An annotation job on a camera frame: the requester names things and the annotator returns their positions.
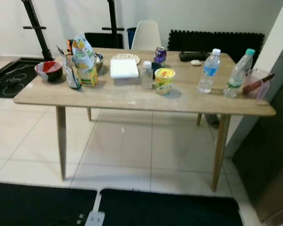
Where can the pink plastic measuring jug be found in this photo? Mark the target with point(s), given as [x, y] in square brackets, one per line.
[262, 92]

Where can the brown spatula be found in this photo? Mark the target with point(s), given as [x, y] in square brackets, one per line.
[257, 84]

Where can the green cap water bottle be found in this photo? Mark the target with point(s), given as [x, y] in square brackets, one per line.
[238, 73]

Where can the black foam puzzle mat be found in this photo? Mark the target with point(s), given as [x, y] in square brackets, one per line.
[217, 42]

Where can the small white oval object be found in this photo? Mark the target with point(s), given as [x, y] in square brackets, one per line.
[195, 62]

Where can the black handheld controller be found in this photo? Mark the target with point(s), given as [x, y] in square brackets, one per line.
[193, 56]

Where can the yellow cup noodles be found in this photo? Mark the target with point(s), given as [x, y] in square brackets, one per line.
[164, 81]

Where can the purple drink can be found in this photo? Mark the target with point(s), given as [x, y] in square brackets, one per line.
[160, 55]

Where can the small white cap bottle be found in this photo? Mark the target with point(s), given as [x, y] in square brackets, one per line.
[146, 75]

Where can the light wooden table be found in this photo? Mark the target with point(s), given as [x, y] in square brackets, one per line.
[132, 96]

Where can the white square foam box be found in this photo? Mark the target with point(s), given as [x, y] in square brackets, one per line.
[124, 69]

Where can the patterned round plate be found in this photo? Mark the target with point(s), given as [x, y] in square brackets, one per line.
[126, 56]

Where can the metal bowl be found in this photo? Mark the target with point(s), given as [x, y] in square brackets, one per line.
[98, 61]

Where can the yellow drink carton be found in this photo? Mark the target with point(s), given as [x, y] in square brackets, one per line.
[88, 77]

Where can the green white snack bag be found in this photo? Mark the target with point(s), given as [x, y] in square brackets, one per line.
[83, 54]

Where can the dark foil snack packet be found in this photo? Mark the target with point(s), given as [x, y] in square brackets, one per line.
[71, 73]

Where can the red and white bowl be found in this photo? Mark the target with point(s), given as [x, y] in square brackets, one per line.
[49, 70]

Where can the black gym floor mat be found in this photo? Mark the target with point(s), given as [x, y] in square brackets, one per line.
[9, 77]

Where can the black rack post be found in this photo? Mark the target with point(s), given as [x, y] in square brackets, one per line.
[112, 23]
[35, 28]

